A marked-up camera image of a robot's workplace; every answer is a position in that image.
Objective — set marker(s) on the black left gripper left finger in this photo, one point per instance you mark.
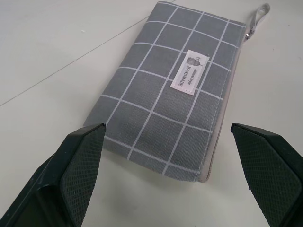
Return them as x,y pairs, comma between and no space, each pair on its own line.
71,175

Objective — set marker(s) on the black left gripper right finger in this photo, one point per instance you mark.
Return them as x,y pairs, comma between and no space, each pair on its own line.
270,170

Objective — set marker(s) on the grey checked fabric pouch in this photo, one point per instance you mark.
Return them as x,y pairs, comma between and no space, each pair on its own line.
165,94

